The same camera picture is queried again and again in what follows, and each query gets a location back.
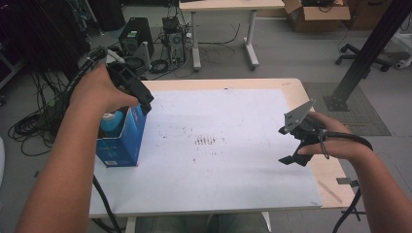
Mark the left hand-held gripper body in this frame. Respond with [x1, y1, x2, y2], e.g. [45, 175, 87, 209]
[106, 41, 154, 98]

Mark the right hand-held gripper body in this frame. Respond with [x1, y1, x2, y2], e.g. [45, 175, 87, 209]
[278, 99, 326, 150]

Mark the blue bottle with white cap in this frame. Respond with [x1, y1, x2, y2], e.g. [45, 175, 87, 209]
[99, 111, 125, 139]

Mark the blue cardboard box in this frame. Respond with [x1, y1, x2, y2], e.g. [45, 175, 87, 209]
[95, 104, 148, 169]

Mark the person's left hand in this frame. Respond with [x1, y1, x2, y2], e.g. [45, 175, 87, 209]
[68, 63, 140, 115]

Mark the person's right hand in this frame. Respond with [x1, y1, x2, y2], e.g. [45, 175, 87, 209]
[296, 111, 374, 162]

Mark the strip of tape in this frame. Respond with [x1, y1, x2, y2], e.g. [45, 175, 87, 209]
[317, 180, 343, 205]

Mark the black computer tower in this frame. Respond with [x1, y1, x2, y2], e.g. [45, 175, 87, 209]
[118, 17, 155, 59]

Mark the black table clamp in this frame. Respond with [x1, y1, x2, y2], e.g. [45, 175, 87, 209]
[335, 177, 361, 188]

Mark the open computer tower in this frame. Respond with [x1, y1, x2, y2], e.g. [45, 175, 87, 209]
[161, 16, 187, 65]

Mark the white table leg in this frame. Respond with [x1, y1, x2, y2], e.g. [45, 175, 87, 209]
[258, 211, 272, 233]
[124, 216, 137, 233]

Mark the grey floor mat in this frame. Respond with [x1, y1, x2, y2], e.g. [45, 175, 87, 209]
[302, 82, 393, 137]

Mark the black office chair base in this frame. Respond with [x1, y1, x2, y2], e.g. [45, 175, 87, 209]
[334, 43, 394, 73]

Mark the dark curtain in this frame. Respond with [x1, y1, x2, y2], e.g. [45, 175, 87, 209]
[0, 0, 92, 74]

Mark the brown cardboard box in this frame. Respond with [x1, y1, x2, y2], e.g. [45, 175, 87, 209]
[282, 0, 352, 33]

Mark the white desk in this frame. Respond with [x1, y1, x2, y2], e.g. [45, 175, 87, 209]
[178, 0, 286, 73]

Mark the grey cable plug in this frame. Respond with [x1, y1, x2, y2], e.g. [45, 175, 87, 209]
[106, 49, 126, 64]

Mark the coiled black cable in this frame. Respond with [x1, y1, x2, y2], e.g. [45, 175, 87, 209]
[149, 58, 170, 75]

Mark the black sleeved gripper cable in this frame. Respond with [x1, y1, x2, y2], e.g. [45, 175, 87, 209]
[318, 128, 374, 233]
[60, 46, 123, 233]

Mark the black metal post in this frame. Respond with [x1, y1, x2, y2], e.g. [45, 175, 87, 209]
[323, 0, 412, 113]

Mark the bundle of black floor cables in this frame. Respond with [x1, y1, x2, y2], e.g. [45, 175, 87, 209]
[7, 69, 77, 157]

